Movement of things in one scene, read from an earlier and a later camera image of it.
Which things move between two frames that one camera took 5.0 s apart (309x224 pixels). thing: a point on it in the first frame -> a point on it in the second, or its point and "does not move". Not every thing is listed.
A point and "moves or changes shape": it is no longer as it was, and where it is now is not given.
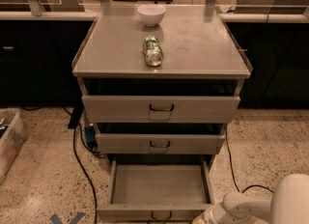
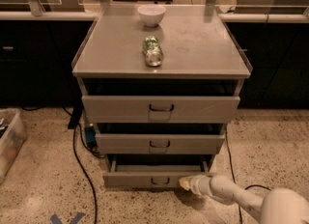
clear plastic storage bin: [14, 132] does not move
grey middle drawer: [159, 143] does not move
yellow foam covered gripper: [212, 214] -> [200, 184]
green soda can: [153, 50] does not move
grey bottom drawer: [154, 189] moves or changes shape
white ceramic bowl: [152, 14] does not move
